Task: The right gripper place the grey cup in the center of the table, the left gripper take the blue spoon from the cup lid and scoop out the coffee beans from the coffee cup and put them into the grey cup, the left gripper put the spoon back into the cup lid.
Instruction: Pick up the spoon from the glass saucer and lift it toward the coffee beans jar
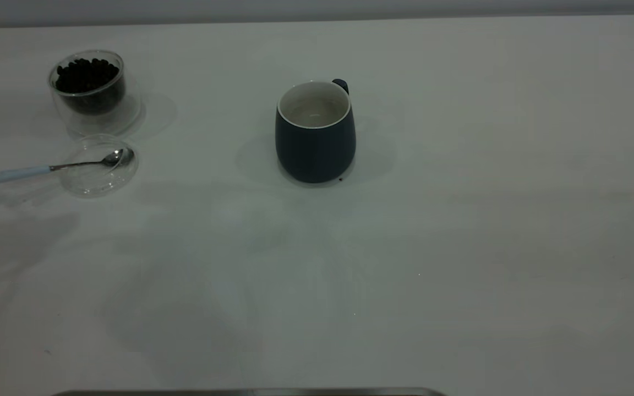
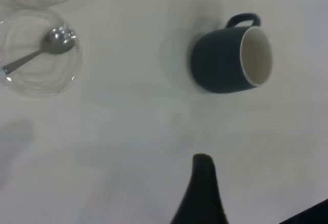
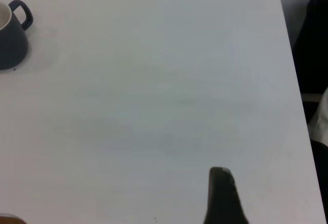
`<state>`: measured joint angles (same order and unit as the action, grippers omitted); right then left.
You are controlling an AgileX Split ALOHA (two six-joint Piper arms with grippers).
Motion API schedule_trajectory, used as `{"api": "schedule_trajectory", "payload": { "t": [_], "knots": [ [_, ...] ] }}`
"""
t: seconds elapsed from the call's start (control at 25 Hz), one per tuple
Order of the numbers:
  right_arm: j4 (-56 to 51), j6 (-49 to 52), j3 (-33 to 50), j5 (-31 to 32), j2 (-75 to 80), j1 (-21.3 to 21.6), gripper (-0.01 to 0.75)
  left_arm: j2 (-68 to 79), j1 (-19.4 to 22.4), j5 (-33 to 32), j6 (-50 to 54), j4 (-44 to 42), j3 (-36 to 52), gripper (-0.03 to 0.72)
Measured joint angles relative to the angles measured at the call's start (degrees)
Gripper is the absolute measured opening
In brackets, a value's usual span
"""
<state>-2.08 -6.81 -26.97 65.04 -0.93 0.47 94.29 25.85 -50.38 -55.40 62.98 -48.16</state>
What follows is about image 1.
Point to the dark blue ceramic mug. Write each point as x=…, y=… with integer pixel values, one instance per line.
x=314, y=154

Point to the clear round glass lid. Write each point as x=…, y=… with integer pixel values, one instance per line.
x=97, y=182

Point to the dark coffee beans heap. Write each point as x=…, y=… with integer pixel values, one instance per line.
x=88, y=82

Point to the clear double-wall glass cup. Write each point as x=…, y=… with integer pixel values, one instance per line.
x=77, y=121

